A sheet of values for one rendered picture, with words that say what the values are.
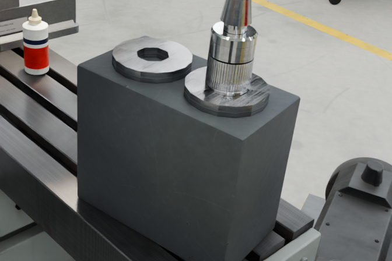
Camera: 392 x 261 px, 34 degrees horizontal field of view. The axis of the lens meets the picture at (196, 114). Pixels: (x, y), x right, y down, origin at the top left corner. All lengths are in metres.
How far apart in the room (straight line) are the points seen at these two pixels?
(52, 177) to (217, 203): 0.27
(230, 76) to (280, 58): 2.75
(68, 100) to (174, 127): 0.39
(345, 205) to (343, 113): 1.60
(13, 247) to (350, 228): 0.66
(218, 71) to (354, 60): 2.89
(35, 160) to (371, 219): 0.75
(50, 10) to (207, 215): 0.65
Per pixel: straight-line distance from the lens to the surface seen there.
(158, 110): 0.66
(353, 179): 1.45
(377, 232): 1.36
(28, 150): 0.91
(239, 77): 0.64
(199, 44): 3.42
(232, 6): 0.62
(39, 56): 1.08
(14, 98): 1.03
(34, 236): 1.11
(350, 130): 2.86
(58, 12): 1.23
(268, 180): 0.71
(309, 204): 1.69
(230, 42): 0.62
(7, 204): 1.00
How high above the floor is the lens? 1.42
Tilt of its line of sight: 31 degrees down
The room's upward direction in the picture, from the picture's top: 6 degrees clockwise
